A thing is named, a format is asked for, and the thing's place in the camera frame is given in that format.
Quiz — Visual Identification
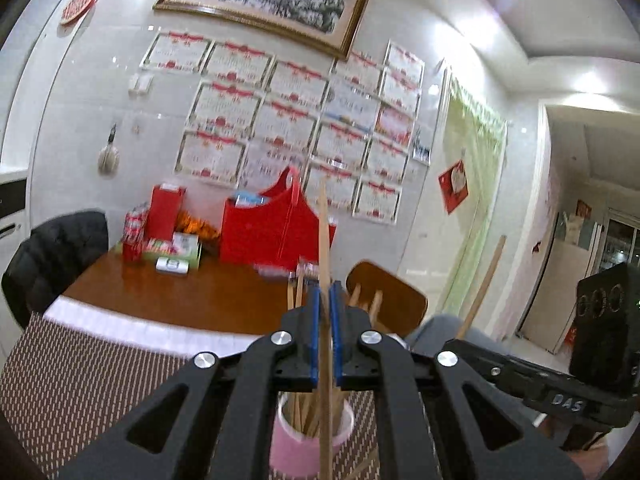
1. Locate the red wall decoration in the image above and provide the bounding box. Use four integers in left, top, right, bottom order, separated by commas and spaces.
438, 159, 469, 214

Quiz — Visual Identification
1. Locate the brown polka dot tablecloth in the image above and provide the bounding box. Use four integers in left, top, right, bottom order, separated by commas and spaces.
0, 294, 402, 480

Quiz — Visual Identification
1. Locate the person's right hand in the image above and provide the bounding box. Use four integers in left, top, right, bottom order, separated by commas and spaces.
536, 414, 608, 479

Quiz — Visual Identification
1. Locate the black jacket on chair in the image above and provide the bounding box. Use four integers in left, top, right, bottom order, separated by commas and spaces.
1, 210, 108, 328

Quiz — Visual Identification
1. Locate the red tall box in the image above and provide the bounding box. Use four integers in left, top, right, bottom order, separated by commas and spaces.
144, 183, 186, 242

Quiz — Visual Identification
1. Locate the red round paper fan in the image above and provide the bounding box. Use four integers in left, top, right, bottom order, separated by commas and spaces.
58, 0, 96, 27

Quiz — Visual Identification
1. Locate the wooden chopstick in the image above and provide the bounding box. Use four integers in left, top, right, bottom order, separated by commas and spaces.
369, 290, 383, 326
286, 280, 295, 311
294, 270, 305, 308
291, 392, 306, 434
318, 178, 333, 480
348, 284, 361, 307
454, 235, 506, 339

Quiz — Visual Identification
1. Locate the certificate on wall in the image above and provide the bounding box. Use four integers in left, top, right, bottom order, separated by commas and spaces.
175, 130, 247, 188
186, 80, 264, 139
352, 177, 402, 226

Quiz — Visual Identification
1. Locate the red drink can pack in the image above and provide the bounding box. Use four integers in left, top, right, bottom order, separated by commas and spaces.
122, 203, 149, 263

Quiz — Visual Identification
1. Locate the green door curtain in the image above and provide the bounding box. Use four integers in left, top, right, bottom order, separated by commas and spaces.
439, 76, 506, 315

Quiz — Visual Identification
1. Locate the green tissue box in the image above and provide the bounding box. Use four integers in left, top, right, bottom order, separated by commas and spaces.
142, 233, 202, 275

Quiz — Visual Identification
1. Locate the red gift bag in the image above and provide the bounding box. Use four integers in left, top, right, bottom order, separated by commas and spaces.
219, 166, 320, 271

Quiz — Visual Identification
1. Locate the hanging white wall ornament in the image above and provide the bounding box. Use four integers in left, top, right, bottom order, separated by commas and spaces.
98, 125, 119, 176

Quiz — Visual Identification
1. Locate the wooden chopstick in bundle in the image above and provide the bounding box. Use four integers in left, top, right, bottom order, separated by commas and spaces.
369, 290, 383, 326
286, 280, 295, 311
348, 284, 361, 307
294, 270, 305, 308

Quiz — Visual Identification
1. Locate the pink cylindrical utensil holder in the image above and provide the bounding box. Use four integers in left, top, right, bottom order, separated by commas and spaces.
269, 393, 355, 478

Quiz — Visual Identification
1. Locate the clear plastic package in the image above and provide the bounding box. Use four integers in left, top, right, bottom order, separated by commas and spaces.
253, 257, 320, 281

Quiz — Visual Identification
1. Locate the white black kitchen cabinet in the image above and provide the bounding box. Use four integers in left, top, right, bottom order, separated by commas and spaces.
0, 162, 27, 272

